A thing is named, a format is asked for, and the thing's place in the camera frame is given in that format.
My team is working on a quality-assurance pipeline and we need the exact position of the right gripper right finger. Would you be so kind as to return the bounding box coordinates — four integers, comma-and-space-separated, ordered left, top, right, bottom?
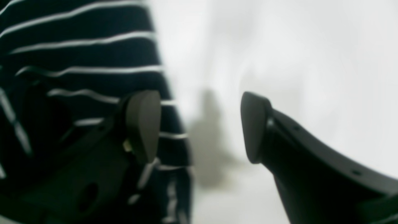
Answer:
240, 91, 398, 224

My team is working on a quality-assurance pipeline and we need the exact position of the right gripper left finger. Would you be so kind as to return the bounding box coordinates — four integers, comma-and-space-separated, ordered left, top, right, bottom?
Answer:
1, 90, 161, 224

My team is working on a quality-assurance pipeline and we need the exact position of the black white striped T-shirt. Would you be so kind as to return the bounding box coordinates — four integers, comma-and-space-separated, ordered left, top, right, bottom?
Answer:
1, 0, 192, 224

